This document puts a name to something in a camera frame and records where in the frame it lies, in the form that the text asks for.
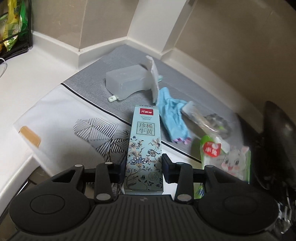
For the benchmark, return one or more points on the translucent plastic box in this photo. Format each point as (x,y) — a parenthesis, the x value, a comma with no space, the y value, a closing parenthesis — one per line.
(128,73)

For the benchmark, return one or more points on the black gas stove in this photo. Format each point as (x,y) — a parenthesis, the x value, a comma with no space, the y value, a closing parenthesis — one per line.
(273,167)

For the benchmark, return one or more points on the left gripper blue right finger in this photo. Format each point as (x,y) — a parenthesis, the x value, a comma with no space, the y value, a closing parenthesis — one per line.
(181,174)

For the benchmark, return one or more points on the white patterned cloth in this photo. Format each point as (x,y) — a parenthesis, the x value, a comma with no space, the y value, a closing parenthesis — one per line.
(65,130)

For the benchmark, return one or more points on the light blue floral box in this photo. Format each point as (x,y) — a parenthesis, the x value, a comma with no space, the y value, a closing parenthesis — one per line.
(144,158)

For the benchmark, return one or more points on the white paper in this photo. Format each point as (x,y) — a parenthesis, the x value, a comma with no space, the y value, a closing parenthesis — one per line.
(152,68)

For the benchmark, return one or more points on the grey counter mat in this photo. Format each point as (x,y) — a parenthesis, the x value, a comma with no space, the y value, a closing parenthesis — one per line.
(90,85)

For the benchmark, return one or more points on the white yellow snack bag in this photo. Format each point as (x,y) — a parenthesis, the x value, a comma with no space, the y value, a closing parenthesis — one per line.
(191,111)

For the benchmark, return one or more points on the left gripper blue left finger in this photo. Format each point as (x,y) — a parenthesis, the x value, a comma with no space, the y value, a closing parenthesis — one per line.
(106,174)

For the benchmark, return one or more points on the metal cookie cutter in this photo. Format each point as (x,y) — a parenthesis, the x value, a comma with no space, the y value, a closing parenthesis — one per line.
(220,125)

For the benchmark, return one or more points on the yellow green snack bag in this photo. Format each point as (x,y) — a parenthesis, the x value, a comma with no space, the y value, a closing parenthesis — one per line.
(14,23)

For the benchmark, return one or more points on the white toothbrush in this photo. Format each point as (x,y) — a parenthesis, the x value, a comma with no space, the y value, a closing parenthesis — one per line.
(125,88)

